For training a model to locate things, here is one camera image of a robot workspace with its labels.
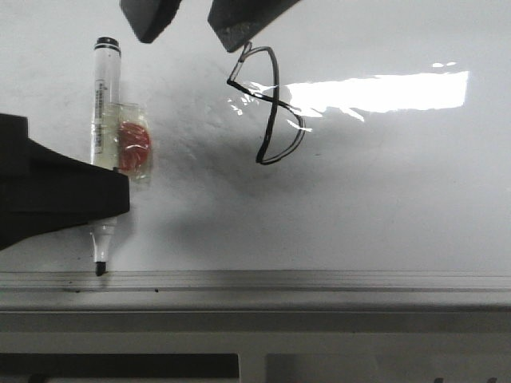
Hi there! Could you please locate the white whiteboard with aluminium frame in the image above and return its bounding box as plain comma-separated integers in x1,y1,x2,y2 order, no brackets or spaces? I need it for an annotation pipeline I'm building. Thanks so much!
1,1,510,311

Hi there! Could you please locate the grey furniture below whiteboard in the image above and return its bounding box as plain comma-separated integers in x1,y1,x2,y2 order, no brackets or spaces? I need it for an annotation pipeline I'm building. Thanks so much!
1,311,510,382

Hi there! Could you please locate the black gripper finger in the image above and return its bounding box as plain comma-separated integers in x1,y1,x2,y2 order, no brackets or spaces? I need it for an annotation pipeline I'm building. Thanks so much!
208,0,299,53
1,114,130,248

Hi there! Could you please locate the red round magnet taped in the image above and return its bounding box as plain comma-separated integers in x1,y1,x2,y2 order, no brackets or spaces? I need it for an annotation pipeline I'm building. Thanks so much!
118,121,151,172

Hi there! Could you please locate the white black whiteboard marker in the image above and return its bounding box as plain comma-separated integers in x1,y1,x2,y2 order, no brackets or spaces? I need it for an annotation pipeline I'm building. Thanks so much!
90,36,121,276

